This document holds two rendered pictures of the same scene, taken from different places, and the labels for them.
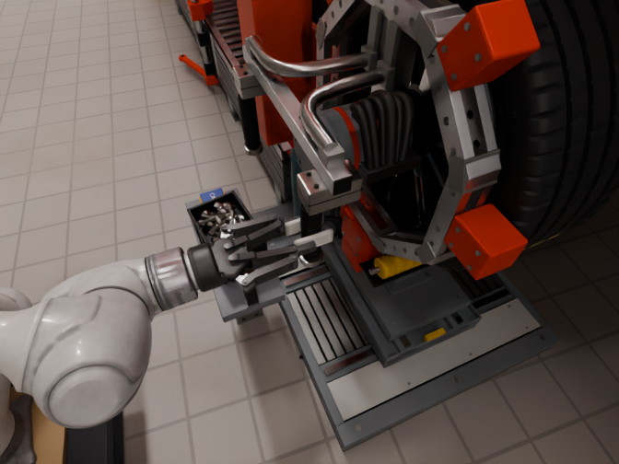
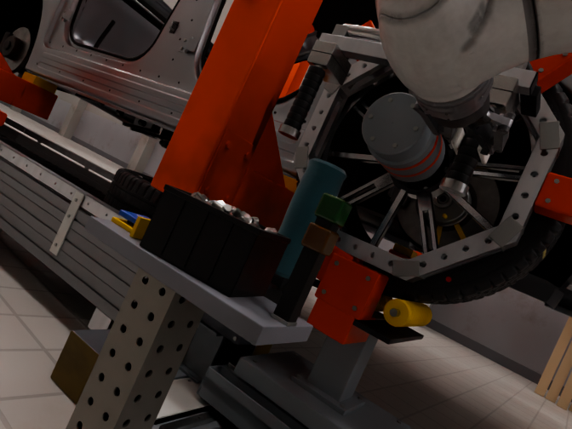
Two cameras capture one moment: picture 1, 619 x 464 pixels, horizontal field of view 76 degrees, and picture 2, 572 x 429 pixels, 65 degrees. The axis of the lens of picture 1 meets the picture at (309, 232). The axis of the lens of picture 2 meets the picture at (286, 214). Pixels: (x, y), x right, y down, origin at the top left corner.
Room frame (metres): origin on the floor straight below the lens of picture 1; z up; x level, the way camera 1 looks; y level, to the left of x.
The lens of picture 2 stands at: (-0.03, 0.61, 0.61)
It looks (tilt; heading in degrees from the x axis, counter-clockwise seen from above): 0 degrees down; 324
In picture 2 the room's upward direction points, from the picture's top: 24 degrees clockwise
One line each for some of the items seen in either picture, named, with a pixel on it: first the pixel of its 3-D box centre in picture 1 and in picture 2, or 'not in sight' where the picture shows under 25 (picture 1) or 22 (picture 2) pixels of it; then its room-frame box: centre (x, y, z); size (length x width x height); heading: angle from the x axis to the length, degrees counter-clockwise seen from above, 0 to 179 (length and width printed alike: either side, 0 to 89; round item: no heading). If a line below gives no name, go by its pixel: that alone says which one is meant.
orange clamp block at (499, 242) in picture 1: (483, 241); (565, 200); (0.39, -0.28, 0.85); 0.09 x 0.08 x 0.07; 23
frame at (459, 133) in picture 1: (381, 131); (413, 151); (0.67, -0.15, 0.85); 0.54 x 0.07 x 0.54; 23
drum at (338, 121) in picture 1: (351, 140); (405, 141); (0.64, -0.09, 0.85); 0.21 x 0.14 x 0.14; 113
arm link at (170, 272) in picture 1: (175, 277); (450, 78); (0.33, 0.21, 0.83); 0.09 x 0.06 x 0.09; 23
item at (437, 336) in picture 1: (393, 282); (311, 424); (0.75, -0.30, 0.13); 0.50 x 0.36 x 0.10; 23
